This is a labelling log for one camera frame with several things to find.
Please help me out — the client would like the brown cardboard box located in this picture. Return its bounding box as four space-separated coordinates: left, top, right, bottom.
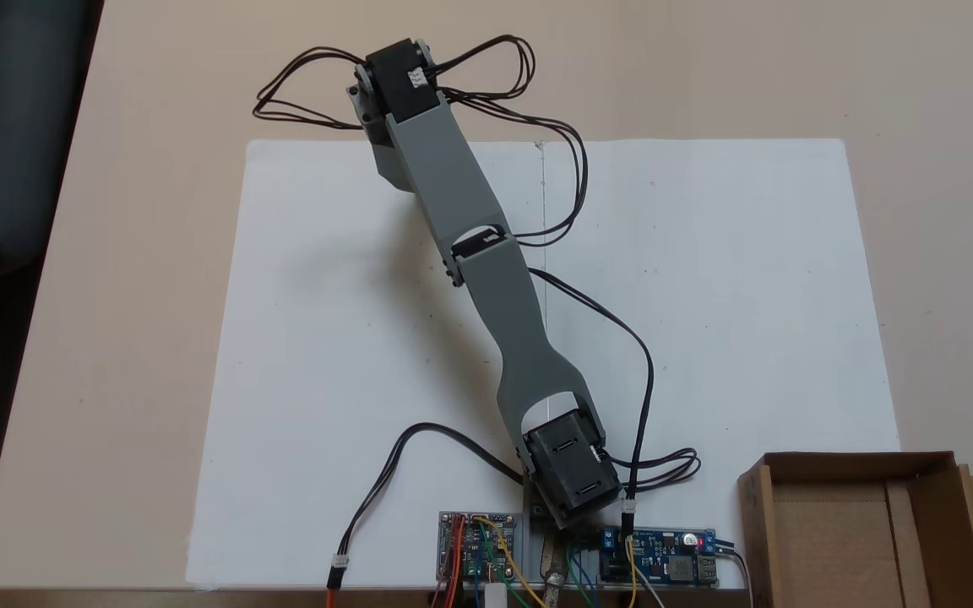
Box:
737 450 973 608

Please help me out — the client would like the small board with coloured wires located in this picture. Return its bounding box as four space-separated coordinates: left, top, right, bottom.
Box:
438 511 521 585

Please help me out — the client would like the metal table clamp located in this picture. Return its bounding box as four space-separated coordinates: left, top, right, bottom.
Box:
541 532 569 608

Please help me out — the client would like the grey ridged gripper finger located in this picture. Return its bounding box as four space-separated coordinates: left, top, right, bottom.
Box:
369 112 421 195

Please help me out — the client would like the yellow wire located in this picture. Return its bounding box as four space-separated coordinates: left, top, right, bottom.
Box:
473 516 538 597

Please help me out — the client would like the white paper sheet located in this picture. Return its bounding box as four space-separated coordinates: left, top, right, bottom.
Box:
185 139 547 592
541 138 902 590

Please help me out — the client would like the long black cable white connector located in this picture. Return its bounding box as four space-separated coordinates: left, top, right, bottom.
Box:
324 421 530 608

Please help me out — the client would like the dark grey chair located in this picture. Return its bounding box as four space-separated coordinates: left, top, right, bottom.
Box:
0 0 95 284

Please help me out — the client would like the black elbow motor cable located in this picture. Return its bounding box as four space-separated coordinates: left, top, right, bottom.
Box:
527 267 701 509

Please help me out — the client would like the blue circuit board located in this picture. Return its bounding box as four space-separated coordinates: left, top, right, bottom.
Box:
599 527 720 589

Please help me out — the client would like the black wrist motor cable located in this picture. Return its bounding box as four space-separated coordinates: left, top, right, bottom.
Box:
432 34 590 247

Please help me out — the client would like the orange wire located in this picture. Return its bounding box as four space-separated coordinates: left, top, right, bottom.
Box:
443 518 465 608

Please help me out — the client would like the black gripper motor cable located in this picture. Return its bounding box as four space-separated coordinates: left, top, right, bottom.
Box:
252 46 371 133

